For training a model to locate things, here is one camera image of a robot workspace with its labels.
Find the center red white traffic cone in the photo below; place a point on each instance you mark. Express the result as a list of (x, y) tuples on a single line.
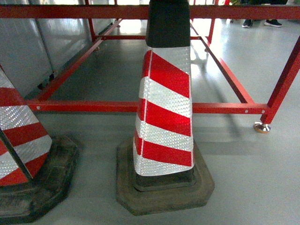
[(161, 168)]

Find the red white traffic cone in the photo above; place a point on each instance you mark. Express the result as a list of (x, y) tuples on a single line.
[(161, 168), (35, 169)]

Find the brass rack levelling foot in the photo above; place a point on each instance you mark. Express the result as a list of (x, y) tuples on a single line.
[(261, 127)]

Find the left red white traffic cone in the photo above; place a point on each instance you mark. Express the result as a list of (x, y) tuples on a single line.
[(35, 169)]

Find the left black sneaker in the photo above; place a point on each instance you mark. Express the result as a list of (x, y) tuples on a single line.
[(248, 23)]

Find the black sneaker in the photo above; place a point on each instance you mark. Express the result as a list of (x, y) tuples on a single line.
[(273, 23), (248, 23)]

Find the grey metal cabinet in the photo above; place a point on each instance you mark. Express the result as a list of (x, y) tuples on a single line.
[(33, 49)]

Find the right black sneaker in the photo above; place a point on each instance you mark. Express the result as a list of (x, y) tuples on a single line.
[(273, 23)]

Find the red metal rack frame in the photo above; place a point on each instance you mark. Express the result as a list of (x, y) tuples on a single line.
[(246, 104)]

